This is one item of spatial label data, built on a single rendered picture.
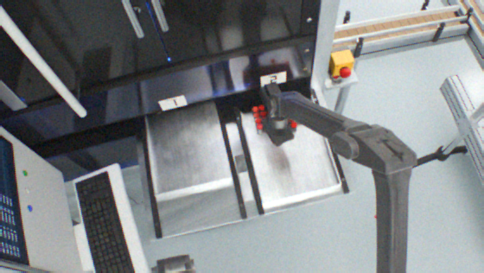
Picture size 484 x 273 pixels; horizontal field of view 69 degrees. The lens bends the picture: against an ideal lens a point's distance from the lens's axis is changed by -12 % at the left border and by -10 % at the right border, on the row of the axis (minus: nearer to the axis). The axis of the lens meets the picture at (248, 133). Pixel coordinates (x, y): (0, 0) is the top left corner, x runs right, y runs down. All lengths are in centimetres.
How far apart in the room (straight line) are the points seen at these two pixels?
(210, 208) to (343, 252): 105
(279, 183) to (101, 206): 64
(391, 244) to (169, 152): 87
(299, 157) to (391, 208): 65
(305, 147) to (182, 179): 43
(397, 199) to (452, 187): 172
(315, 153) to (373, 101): 122
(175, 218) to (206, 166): 20
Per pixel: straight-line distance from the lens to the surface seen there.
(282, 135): 123
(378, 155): 71
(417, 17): 172
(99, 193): 151
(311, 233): 217
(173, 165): 138
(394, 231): 77
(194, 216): 131
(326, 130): 88
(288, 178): 132
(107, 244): 143
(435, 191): 240
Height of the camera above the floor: 213
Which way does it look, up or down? 65 degrees down
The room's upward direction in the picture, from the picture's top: 9 degrees counter-clockwise
